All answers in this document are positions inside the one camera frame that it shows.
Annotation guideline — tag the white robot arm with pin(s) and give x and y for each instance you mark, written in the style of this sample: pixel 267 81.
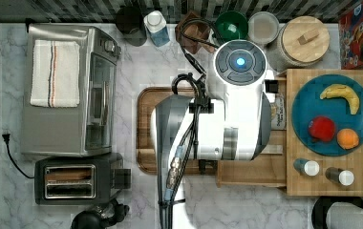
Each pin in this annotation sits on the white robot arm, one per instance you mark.
pixel 223 115

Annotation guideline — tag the wooden drawer cabinet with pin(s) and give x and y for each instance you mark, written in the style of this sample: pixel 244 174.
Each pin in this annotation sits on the wooden drawer cabinet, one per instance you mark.
pixel 299 185

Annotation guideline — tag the wooden cutting board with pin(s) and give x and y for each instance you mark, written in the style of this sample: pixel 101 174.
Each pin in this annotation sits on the wooden cutting board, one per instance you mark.
pixel 146 156

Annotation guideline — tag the brown wooden utensil holder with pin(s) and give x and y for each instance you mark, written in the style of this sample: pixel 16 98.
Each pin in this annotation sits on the brown wooden utensil holder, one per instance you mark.
pixel 196 30

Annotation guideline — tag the blue bottle white cap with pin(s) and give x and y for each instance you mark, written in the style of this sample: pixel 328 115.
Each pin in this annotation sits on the blue bottle white cap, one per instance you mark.
pixel 156 26

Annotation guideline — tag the green mug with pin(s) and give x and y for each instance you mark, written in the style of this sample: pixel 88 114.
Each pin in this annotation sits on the green mug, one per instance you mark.
pixel 232 25

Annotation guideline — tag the light blue mug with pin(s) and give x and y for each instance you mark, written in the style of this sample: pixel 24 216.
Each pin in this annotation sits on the light blue mug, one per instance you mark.
pixel 263 27

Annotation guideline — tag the stainless steel toaster oven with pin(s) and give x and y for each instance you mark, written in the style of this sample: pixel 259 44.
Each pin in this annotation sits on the stainless steel toaster oven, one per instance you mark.
pixel 85 130

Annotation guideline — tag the black slot toaster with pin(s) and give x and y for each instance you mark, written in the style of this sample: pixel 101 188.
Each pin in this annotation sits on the black slot toaster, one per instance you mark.
pixel 80 180

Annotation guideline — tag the blue plate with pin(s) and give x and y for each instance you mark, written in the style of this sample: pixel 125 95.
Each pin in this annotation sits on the blue plate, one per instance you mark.
pixel 307 105

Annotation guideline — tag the glass french press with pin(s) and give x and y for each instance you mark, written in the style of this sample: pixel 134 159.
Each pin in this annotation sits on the glass french press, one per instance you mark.
pixel 101 216

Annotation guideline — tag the white striped dish towel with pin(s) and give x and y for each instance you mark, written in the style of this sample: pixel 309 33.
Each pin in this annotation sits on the white striped dish towel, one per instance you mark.
pixel 55 74

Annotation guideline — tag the blue shaker white cap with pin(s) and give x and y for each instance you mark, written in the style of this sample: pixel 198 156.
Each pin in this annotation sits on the blue shaker white cap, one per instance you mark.
pixel 306 167

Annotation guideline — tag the red apple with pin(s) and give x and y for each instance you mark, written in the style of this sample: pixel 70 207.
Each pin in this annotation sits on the red apple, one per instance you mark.
pixel 321 128

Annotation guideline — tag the wooden toast slice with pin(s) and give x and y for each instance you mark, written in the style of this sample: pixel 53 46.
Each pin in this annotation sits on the wooden toast slice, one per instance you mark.
pixel 68 175

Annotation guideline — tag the jar with wooden lid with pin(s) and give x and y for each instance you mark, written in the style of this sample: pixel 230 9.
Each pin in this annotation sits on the jar with wooden lid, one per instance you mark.
pixel 300 43

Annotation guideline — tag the yellow banana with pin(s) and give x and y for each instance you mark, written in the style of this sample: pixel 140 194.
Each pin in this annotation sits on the yellow banana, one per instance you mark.
pixel 344 91

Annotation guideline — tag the orange fruit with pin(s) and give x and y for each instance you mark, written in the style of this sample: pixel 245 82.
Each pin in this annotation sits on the orange fruit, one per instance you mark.
pixel 347 139

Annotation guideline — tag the black paper towel holder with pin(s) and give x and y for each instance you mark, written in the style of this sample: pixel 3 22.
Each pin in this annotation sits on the black paper towel holder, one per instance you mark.
pixel 322 206

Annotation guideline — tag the grey shaker white cap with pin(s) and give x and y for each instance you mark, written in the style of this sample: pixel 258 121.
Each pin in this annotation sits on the grey shaker white cap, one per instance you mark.
pixel 340 176

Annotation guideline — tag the white paper towel roll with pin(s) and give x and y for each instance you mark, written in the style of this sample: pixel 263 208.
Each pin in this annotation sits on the white paper towel roll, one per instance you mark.
pixel 344 215

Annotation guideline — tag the froot loops cereal box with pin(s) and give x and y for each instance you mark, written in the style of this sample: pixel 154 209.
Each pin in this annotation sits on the froot loops cereal box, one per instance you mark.
pixel 361 35

